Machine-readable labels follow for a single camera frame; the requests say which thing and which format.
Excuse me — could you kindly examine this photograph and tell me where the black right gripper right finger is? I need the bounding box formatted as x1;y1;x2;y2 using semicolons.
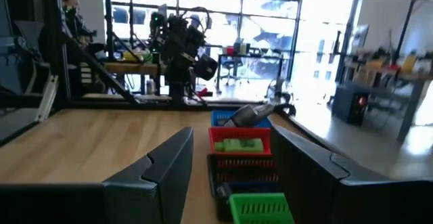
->
270;125;390;224

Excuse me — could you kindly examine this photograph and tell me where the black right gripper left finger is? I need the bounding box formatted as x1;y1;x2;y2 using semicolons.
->
103;126;195;224

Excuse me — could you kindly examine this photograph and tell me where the green travel bottle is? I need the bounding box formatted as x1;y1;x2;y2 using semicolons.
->
214;137;265;154

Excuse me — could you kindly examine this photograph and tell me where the blue plastic basket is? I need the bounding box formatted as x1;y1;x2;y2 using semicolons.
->
210;110;273;129

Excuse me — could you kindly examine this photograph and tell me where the green plastic basket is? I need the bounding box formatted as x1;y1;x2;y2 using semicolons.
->
229;192;296;224

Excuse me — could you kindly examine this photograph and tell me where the black plastic basket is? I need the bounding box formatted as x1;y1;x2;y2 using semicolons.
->
206;153;282;220

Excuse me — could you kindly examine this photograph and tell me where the red plastic basket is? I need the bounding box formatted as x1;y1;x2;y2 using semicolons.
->
208;126;273;156

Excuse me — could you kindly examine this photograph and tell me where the wooden workbench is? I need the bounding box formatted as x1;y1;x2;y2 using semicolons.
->
101;60;167;76

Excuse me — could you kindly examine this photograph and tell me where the black computer box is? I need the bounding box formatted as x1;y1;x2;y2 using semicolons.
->
331;81;372;126

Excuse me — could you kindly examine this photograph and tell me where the person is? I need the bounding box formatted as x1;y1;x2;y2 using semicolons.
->
38;0;106;95

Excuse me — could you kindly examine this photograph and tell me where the long wooden desk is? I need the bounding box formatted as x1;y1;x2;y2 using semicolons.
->
344;56;433;144

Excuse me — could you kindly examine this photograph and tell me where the black metal table frame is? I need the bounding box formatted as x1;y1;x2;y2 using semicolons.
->
0;0;297;117

